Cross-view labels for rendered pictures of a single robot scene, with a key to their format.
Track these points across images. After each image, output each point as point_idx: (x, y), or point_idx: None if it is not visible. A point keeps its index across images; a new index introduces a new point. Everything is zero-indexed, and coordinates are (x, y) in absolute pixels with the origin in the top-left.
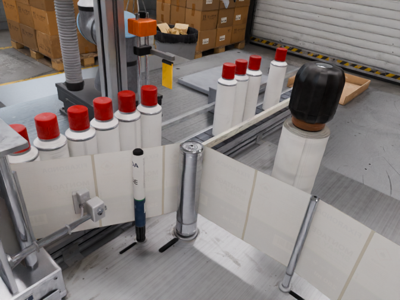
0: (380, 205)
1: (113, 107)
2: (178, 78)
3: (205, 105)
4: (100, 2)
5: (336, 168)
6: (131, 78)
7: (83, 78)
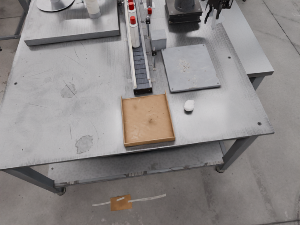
0: (73, 29)
1: None
2: (204, 44)
3: (137, 7)
4: None
5: (95, 47)
6: (176, 0)
7: (230, 17)
